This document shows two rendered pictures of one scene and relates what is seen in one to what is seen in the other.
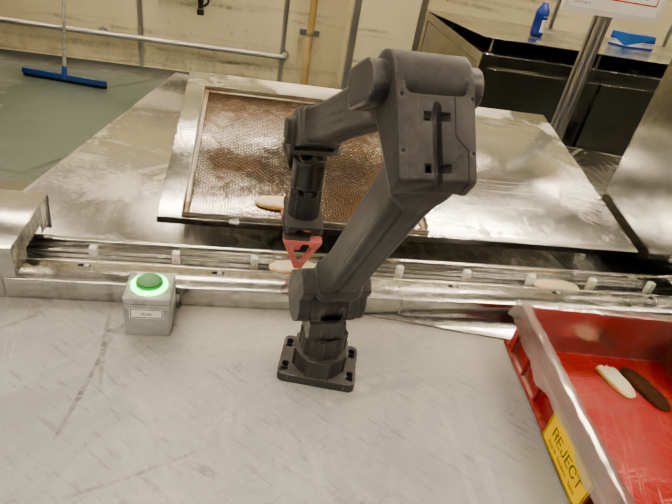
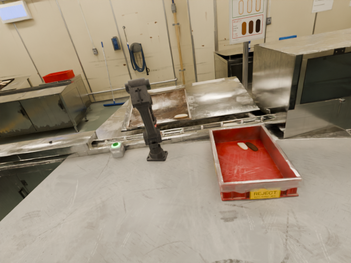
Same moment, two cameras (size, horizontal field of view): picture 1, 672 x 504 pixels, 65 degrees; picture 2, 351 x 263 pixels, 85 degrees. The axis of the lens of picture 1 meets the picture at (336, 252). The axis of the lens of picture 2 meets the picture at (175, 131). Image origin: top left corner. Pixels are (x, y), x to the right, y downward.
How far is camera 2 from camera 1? 0.52 m
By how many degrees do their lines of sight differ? 15
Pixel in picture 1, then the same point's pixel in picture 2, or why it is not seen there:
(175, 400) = (122, 169)
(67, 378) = (100, 168)
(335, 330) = (155, 145)
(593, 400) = (233, 152)
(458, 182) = (145, 102)
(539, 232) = (226, 111)
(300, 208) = not seen: hidden behind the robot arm
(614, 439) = (236, 160)
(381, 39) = (205, 64)
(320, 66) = (188, 79)
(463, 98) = (143, 85)
